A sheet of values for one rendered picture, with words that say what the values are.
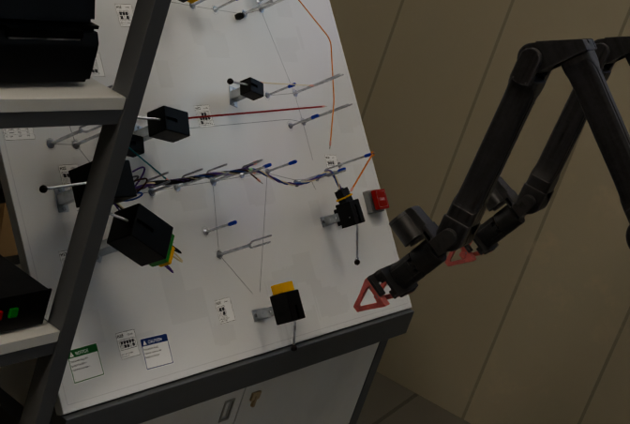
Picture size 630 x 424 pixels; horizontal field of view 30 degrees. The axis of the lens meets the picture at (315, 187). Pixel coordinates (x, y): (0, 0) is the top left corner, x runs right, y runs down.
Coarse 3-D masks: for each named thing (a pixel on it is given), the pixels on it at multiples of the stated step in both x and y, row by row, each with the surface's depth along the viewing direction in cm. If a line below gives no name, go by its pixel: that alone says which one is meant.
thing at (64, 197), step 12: (84, 168) 202; (72, 180) 204; (84, 180) 202; (120, 180) 205; (132, 180) 208; (60, 192) 212; (72, 192) 209; (120, 192) 204; (132, 192) 207; (60, 204) 211
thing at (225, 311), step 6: (216, 300) 238; (222, 300) 240; (228, 300) 241; (216, 306) 238; (222, 306) 240; (228, 306) 241; (222, 312) 239; (228, 312) 240; (222, 318) 239; (228, 318) 240; (234, 318) 242
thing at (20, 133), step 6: (6, 132) 206; (12, 132) 208; (18, 132) 209; (24, 132) 210; (30, 132) 211; (6, 138) 206; (12, 138) 207; (18, 138) 208; (24, 138) 209; (30, 138) 210
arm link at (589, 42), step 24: (552, 48) 214; (576, 48) 212; (576, 72) 214; (600, 72) 214; (600, 96) 213; (600, 120) 213; (600, 144) 214; (624, 144) 212; (624, 168) 212; (624, 192) 213
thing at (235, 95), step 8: (232, 80) 253; (248, 80) 256; (256, 80) 257; (232, 88) 261; (240, 88) 257; (248, 88) 255; (256, 88) 256; (232, 96) 259; (240, 96) 258; (248, 96) 257; (256, 96) 257; (232, 104) 260
